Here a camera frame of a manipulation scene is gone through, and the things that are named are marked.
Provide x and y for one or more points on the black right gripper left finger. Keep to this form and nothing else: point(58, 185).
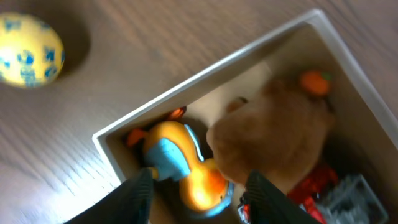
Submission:
point(130, 203)

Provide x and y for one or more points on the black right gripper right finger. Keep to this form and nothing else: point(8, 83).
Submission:
point(263, 203)

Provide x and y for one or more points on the red toy fire truck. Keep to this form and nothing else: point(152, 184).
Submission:
point(332, 200)

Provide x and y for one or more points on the orange and blue toy fish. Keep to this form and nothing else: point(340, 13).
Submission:
point(171, 150)

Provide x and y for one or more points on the brown plush toy with orange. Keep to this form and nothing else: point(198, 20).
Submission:
point(280, 133)

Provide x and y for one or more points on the yellow ball with blue letters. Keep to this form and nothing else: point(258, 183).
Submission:
point(32, 53)

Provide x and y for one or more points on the white cardboard box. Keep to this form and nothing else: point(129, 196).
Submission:
point(363, 141)

